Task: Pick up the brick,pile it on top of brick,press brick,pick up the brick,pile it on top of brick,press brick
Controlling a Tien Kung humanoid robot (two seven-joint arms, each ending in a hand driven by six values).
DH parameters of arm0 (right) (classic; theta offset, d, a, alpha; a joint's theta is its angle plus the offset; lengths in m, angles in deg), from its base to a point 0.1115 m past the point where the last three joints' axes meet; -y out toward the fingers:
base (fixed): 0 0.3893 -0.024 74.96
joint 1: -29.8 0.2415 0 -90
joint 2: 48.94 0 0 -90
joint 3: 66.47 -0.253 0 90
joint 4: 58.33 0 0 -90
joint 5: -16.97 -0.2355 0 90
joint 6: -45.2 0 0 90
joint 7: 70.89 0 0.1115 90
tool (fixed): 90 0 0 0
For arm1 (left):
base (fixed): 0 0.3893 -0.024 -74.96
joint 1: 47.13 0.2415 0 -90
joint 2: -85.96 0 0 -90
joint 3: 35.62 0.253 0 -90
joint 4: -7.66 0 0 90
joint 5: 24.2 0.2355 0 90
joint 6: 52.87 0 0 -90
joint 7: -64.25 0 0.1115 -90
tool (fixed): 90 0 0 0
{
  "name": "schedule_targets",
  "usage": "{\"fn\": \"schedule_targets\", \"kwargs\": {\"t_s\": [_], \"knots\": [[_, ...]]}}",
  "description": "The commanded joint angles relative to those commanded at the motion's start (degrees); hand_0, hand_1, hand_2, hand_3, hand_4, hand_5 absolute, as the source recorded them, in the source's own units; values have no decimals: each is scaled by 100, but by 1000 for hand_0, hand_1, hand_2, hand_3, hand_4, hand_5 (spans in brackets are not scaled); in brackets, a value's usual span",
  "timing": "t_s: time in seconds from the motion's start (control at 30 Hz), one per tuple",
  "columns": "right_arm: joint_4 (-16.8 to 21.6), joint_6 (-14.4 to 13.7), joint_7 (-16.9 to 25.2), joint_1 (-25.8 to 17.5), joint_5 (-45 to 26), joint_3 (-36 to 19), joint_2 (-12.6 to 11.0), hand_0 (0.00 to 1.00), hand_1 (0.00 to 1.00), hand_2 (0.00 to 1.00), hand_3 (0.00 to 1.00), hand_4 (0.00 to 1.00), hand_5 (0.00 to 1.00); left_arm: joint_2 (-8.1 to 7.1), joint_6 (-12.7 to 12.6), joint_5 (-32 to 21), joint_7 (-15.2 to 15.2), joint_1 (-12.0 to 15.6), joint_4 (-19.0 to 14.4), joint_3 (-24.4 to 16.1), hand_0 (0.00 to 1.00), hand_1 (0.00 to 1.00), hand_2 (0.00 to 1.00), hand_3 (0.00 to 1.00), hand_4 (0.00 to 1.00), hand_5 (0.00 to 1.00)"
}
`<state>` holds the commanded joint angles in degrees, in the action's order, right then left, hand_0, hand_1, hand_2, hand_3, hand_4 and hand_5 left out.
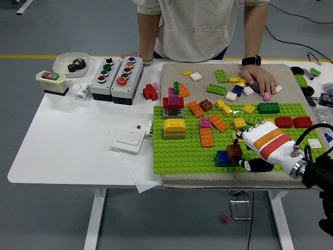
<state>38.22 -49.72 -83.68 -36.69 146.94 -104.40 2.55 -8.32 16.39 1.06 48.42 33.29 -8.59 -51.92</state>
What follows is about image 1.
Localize grey four-button box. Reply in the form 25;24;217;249
90;57;122;102

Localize white bowl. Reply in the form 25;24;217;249
53;52;91;78

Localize small metal part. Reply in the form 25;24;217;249
303;68;317;80

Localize white wall switch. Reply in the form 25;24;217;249
111;129;147;154

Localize lime green baseplate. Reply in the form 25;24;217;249
152;104;328;174

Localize yellow rounded brick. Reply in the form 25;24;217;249
163;118;186;131

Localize white pipe tee fitting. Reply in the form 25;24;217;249
71;81;92;101

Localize black wristwatch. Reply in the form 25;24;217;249
241;55;262;67

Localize white printed pipe fitting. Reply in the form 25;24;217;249
145;120;156;140

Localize white bead bracelet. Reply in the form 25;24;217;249
137;52;156;67

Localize clear plastic bag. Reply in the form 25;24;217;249
312;106;333;131

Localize brown square brick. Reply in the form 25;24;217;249
226;143;243;157
199;99;213;113

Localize person's right hand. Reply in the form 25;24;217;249
120;51;143;60

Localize metal floor socket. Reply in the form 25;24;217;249
228;199;253;221

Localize black display module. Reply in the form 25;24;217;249
319;92;333;106

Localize black cable with plug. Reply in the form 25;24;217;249
306;52;333;66

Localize person's left hand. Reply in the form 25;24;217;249
238;65;278;96

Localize grey flat brick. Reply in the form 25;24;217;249
163;132;186;141

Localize white paper sheet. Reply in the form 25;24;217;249
108;129;163;194

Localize grey-brown mat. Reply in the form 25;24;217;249
159;62;323;190

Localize grey emergency-stop button box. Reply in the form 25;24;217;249
110;56;144;105

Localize black floor cable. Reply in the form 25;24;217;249
269;3;333;24
264;24;333;65

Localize red wide brick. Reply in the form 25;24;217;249
162;97;185;110

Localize white table leg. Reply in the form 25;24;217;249
83;187;107;250
267;191;294;250

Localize white desk foot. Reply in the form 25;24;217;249
16;0;34;15

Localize grey arch brick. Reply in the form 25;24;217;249
162;107;184;120

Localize black hanging cable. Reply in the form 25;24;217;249
247;191;255;250

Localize cream switch box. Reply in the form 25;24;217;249
35;70;70;96

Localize orange long brick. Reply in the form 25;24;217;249
187;101;206;118
199;128;214;148
178;82;190;98
209;114;229;133

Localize red cross-shaped brick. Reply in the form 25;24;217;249
142;83;159;102

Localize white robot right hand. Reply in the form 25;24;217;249
232;121;304;174

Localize person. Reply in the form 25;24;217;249
120;0;278;96

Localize blue square brick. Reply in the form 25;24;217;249
232;84;245;97
215;150;231;165

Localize lime long brick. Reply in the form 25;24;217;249
235;110;261;126
214;69;229;84
294;74;309;88
207;83;227;95

